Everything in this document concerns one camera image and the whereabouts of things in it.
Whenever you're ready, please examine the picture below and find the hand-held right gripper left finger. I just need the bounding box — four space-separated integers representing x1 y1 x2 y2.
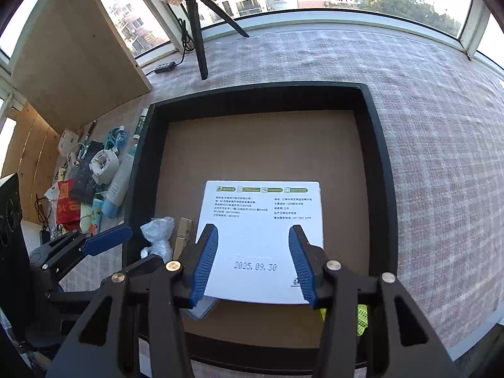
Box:
46 224 220 378

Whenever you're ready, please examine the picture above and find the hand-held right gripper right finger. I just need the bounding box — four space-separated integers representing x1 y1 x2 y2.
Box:
289 224 461 378

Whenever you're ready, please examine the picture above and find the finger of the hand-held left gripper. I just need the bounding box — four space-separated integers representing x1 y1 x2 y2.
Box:
29 224 133 281
125 254 165 273

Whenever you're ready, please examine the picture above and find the white tissue packet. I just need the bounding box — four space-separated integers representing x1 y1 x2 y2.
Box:
196 180 324 305

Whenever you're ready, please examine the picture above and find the black storage tray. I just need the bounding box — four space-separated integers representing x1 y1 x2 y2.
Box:
123 82 399 375

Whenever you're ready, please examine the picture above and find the plaid cloth covered desktop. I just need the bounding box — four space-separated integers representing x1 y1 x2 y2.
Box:
0 27 504 378

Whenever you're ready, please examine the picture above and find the cartoon print packet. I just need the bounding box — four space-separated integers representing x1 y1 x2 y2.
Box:
81 201 103 235

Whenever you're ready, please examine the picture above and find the crumpled clear plastic wrap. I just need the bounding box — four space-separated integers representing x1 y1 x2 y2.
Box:
140 216 176 261

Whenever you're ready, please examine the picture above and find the light blue tube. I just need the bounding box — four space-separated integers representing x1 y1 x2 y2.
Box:
100 191 121 219

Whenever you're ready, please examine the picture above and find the wooden clothespin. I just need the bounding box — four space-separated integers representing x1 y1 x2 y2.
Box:
172 217 193 261

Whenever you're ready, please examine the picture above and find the clear plastic packet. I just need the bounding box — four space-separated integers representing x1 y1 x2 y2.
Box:
185 295 220 320

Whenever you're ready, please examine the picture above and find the red printed packet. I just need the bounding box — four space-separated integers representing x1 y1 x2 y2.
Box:
55 179 81 229

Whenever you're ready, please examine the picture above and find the dark printed packet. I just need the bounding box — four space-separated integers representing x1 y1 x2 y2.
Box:
71 142 104 203

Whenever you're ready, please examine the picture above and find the white lotion tube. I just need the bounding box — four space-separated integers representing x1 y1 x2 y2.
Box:
107 144 138 207

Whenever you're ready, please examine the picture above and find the white round device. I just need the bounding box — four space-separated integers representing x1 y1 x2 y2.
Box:
90 149 121 185

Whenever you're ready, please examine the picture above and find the yellow-green mesh item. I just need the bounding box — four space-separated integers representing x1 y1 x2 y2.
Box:
320 303 369 336

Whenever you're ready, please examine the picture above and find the wooden side panel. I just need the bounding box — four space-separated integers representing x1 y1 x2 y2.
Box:
2 101 61 225

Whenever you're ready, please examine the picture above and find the blue clothespin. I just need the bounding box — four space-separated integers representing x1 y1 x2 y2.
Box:
104 127 121 152

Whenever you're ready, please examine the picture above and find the black pen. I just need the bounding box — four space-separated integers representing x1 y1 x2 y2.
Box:
81 120 97 144

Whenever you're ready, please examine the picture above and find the green white glue stick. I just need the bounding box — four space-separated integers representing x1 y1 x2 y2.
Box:
133 107 149 140

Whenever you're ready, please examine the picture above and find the wooden board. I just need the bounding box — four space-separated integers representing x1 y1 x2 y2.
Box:
9 0 153 124

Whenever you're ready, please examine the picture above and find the black tripod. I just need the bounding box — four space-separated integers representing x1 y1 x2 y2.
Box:
173 0 250 80

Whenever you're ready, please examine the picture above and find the thin black cable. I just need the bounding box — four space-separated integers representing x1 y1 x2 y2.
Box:
35 193 52 239

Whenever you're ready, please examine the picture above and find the white charging cable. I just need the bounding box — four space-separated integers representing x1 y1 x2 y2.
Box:
69 142 89 166

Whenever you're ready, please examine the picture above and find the black cable with controller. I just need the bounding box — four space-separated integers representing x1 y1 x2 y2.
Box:
144 0 190 77

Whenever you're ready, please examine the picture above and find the white window frame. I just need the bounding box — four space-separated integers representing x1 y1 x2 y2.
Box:
0 0 504 83

